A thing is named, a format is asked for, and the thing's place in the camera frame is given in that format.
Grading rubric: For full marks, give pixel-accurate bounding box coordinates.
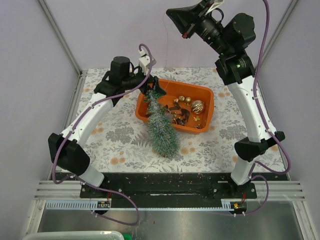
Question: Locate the brown ribbon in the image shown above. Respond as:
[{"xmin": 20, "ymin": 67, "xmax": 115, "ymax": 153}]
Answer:
[{"xmin": 165, "ymin": 98, "xmax": 191, "ymax": 126}]

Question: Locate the aluminium frame rail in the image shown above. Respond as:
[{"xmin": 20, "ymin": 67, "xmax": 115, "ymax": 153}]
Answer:
[{"xmin": 36, "ymin": 0, "xmax": 82, "ymax": 76}]

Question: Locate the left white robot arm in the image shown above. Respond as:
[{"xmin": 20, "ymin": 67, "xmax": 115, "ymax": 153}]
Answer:
[{"xmin": 48, "ymin": 53, "xmax": 166, "ymax": 187}]

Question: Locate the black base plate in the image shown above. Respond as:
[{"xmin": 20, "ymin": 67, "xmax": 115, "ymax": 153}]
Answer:
[{"xmin": 49, "ymin": 171, "xmax": 258, "ymax": 209}]

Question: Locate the small gold bauble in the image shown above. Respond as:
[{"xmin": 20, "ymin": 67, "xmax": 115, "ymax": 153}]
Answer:
[
  {"xmin": 184, "ymin": 97, "xmax": 192, "ymax": 105},
  {"xmin": 178, "ymin": 95, "xmax": 185, "ymax": 102}
]

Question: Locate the small frosted christmas tree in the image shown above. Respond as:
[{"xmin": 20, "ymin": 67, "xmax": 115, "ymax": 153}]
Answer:
[{"xmin": 145, "ymin": 90, "xmax": 180, "ymax": 159}]

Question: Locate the purple cable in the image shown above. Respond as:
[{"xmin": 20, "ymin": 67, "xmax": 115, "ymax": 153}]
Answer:
[
  {"xmin": 51, "ymin": 43, "xmax": 152, "ymax": 226},
  {"xmin": 209, "ymin": 0, "xmax": 292, "ymax": 217}
]

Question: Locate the white plastic bin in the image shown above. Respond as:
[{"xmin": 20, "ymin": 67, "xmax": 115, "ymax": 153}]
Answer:
[{"xmin": 23, "ymin": 231, "xmax": 125, "ymax": 240}]

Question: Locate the white slotted cable duct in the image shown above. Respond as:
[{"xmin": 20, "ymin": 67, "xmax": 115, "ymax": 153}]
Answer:
[{"xmin": 45, "ymin": 200, "xmax": 111, "ymax": 211}]

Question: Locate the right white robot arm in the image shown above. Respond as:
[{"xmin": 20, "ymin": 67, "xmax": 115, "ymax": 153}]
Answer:
[{"xmin": 166, "ymin": 0, "xmax": 285, "ymax": 186}]

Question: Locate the orange plastic tray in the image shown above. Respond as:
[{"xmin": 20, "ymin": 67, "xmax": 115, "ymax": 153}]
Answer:
[{"xmin": 134, "ymin": 77, "xmax": 215, "ymax": 135}]

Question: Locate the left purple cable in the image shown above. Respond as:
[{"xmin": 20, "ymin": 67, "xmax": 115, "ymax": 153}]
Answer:
[{"xmin": 51, "ymin": 43, "xmax": 152, "ymax": 226}]

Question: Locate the large gold striped bauble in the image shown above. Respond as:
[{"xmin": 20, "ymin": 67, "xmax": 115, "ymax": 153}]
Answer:
[{"xmin": 191, "ymin": 100, "xmax": 205, "ymax": 115}]

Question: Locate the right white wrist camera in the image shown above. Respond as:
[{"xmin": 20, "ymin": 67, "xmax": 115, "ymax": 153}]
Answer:
[{"xmin": 208, "ymin": 0, "xmax": 225, "ymax": 11}]

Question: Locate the floral patterned table mat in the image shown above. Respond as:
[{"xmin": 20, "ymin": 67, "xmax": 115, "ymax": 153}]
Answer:
[{"xmin": 59, "ymin": 66, "xmax": 286, "ymax": 174}]

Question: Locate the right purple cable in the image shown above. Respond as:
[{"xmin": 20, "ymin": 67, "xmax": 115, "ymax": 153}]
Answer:
[{"xmin": 209, "ymin": 0, "xmax": 292, "ymax": 217}]

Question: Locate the gold flower ornament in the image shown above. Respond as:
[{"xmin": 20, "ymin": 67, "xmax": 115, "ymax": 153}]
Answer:
[{"xmin": 193, "ymin": 116, "xmax": 200, "ymax": 122}]

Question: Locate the green object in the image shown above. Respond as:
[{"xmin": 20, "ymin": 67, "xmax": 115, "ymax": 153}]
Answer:
[{"xmin": 122, "ymin": 233, "xmax": 133, "ymax": 240}]

